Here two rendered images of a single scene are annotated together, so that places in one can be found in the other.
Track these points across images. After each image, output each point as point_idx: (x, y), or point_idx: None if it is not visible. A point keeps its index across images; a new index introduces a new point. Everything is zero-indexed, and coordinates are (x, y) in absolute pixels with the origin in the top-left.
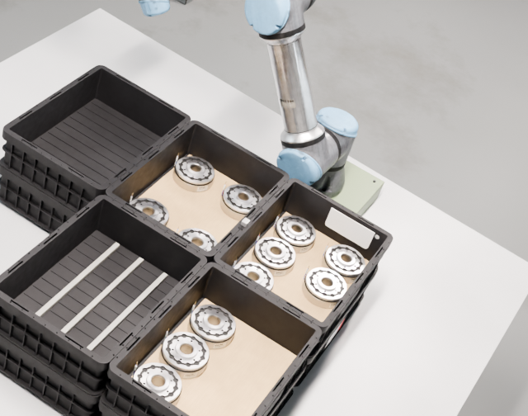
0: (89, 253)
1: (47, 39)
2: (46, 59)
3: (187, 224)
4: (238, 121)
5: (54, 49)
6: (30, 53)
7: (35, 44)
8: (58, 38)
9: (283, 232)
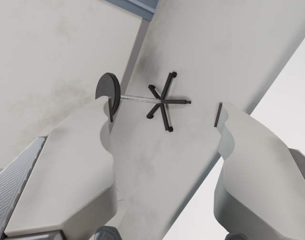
0: None
1: (289, 68)
2: (293, 126)
3: None
4: None
5: None
6: (264, 116)
7: (269, 92)
8: None
9: None
